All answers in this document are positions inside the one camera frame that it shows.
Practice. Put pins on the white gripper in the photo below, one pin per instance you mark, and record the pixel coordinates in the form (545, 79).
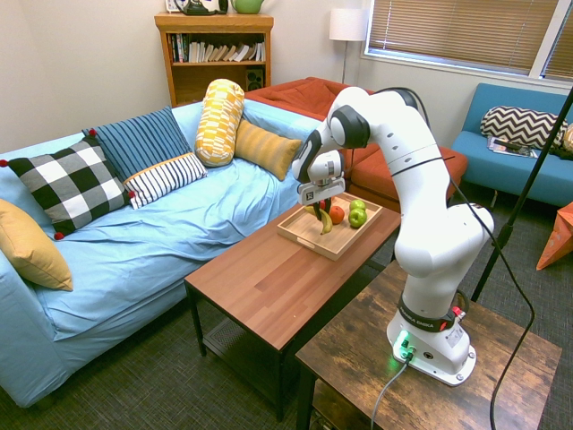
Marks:
(315, 190)

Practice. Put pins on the yellow banana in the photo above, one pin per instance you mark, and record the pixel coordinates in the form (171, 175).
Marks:
(326, 224)

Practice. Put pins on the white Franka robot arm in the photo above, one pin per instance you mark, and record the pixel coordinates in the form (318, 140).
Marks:
(425, 215)

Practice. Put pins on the light wooden tray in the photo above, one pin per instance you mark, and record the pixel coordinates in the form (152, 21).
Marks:
(333, 244)

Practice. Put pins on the orange fruit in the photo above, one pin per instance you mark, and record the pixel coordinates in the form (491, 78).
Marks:
(337, 215)

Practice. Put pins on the small green apple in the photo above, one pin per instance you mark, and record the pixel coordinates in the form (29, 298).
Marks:
(357, 204)

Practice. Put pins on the large green apple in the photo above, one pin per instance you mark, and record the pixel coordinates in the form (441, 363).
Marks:
(357, 218)

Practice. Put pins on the mustard striped pillow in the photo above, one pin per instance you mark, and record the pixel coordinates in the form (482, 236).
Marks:
(266, 148)

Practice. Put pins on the wooden top coffee table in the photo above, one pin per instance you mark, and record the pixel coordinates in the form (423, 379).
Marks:
(286, 286)

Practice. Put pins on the yellow patterned bolster pillow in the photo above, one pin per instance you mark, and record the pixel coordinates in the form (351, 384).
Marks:
(219, 121)

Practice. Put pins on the black speaker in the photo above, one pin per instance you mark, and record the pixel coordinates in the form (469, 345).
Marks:
(254, 79)

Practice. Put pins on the rustic wooden robot stand table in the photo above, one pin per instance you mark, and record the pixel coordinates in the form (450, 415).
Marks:
(358, 354)

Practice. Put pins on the white navy striped pillow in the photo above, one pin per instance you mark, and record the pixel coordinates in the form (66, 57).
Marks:
(165, 179)

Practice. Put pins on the light blue sofa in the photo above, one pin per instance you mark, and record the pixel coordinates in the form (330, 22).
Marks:
(156, 242)

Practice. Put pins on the teal blue sofa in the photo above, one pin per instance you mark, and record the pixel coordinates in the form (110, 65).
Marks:
(497, 170)

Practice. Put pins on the wooden bookshelf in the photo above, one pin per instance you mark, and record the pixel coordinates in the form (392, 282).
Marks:
(201, 76)

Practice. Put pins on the white floor lamp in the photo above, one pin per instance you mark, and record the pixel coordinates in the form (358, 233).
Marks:
(348, 24)

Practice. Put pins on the row of books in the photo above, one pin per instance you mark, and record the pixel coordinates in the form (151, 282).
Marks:
(215, 51)

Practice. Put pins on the magazines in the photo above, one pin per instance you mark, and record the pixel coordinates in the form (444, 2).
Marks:
(510, 147)

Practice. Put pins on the blue striped pillow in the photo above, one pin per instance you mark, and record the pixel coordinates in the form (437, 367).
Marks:
(134, 139)

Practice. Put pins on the black white chevron pillow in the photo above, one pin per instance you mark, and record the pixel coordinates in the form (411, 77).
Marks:
(519, 125)

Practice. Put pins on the wide wooden window blinds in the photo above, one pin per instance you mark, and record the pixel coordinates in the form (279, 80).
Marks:
(461, 31)

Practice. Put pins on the orange paper shape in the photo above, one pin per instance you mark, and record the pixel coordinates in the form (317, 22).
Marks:
(557, 246)

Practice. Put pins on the black telephone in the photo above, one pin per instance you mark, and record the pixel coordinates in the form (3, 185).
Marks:
(196, 6)

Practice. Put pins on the white clock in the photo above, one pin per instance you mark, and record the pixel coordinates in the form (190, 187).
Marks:
(172, 4)

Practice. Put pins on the black white checkered pillow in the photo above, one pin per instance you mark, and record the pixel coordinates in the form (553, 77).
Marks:
(67, 183)

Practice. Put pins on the narrow wooden window blinds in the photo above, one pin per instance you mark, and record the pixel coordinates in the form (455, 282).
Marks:
(560, 45)

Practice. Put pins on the plain mustard pillow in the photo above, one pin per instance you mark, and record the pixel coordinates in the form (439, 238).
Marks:
(31, 251)

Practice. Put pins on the black camera tripod stand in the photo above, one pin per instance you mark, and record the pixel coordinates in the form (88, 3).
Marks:
(524, 197)

